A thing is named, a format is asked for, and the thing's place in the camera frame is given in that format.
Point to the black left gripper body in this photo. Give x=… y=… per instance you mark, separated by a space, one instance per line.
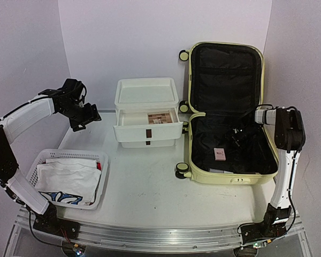
x=77 y=115

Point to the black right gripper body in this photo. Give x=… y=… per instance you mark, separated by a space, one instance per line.
x=243 y=135

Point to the small pink cosmetic box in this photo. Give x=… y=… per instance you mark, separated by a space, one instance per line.
x=219 y=154

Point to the red printed t-shirt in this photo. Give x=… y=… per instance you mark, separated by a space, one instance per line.
x=98 y=166

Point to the pale yellow hard-shell suitcase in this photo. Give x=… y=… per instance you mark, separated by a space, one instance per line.
x=224 y=81

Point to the white blue-print t-shirt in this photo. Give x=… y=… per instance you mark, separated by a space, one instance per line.
x=72 y=181

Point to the white three-drawer storage cabinet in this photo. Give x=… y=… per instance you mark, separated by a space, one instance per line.
x=135 y=99

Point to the brown eyeshadow palette box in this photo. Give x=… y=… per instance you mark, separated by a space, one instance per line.
x=160 y=118

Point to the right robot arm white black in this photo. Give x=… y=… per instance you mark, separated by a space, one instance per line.
x=244 y=155

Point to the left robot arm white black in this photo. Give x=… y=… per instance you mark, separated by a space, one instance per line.
x=67 y=101

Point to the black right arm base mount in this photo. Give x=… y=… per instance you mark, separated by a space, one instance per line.
x=272 y=226

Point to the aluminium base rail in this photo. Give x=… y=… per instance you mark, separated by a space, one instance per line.
x=161 y=240

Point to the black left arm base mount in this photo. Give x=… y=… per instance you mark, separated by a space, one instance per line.
x=51 y=224

